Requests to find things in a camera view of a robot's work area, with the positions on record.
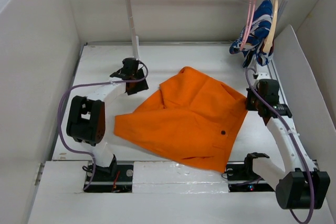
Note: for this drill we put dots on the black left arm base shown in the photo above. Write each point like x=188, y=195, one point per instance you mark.
x=121, y=183

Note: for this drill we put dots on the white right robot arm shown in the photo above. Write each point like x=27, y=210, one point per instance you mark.
x=300, y=184

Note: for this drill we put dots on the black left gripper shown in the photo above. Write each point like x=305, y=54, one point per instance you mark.
x=142, y=86

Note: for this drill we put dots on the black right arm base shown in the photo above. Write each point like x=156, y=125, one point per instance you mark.
x=239, y=180

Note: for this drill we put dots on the blue patterned garment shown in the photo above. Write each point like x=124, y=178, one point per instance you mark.
x=254, y=46

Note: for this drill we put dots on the pink hanger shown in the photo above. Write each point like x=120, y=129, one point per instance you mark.
x=251, y=10

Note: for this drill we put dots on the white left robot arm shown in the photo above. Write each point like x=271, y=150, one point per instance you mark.
x=86, y=123

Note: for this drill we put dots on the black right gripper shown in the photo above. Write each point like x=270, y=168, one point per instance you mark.
x=249, y=106

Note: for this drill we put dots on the white foam board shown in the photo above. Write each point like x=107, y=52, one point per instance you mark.
x=310, y=114

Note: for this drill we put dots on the beige hanger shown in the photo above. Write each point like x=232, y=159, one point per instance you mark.
x=268, y=42

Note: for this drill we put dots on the orange trousers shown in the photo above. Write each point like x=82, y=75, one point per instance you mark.
x=192, y=119

